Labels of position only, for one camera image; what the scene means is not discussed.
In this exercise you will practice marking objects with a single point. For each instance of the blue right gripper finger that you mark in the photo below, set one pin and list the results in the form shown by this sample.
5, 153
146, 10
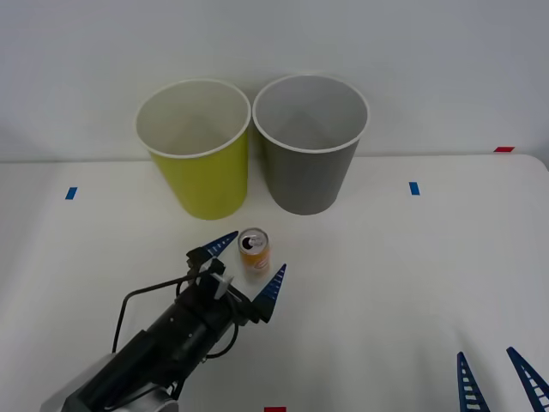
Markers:
532, 379
466, 386

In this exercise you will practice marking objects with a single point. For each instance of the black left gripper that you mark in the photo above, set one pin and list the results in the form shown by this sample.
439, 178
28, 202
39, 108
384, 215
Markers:
223, 311

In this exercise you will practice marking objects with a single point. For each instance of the orange drink can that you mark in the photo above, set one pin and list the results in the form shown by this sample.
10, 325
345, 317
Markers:
256, 262

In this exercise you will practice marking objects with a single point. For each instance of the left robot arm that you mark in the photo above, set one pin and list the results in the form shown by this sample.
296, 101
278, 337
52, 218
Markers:
146, 356

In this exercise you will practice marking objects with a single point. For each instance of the yellow-green plastic bin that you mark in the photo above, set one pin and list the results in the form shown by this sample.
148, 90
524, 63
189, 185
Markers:
210, 184

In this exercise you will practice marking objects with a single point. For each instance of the grey plastic bin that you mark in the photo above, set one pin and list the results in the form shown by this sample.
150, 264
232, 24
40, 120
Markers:
306, 180

